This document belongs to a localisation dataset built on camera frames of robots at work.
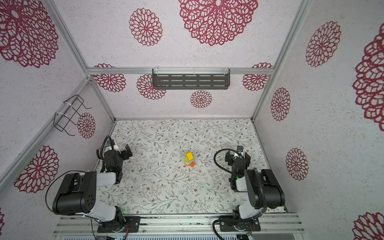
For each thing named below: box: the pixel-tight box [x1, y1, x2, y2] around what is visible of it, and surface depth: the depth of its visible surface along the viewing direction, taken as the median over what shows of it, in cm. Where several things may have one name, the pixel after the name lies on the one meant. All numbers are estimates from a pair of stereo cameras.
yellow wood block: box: [185, 151, 194, 161], surface depth 87 cm
